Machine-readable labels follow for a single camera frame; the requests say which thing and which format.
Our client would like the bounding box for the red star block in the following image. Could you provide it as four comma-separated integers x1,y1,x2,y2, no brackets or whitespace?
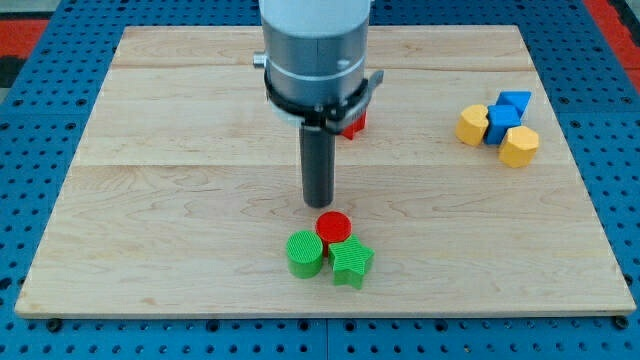
341,112,367,140

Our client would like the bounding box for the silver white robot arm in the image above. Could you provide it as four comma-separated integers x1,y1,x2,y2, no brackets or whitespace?
255,0,374,131

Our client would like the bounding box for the green star block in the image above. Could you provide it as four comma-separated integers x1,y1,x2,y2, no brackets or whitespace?
328,234,375,290

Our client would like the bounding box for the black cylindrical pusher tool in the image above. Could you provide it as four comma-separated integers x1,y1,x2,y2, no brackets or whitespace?
299,128,335,208

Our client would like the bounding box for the red cylinder block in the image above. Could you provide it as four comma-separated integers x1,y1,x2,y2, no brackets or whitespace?
315,211,352,257

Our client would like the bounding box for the green cylinder block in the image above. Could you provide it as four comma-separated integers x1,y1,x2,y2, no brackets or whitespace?
286,230,323,279

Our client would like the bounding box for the wooden board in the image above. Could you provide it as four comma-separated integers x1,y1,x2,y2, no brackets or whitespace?
15,26,636,319

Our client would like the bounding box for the yellow heart block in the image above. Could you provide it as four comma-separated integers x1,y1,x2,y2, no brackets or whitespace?
455,104,489,146

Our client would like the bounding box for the blue cube block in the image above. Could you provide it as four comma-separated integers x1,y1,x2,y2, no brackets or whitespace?
485,105,521,145

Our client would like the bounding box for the yellow hexagon block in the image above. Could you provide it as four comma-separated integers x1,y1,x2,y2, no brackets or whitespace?
498,125,540,168

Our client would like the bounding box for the blue triangle block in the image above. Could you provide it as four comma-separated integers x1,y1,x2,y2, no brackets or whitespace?
496,91,532,118

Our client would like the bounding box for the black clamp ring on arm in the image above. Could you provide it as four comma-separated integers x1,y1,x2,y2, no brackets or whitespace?
263,69,385,135

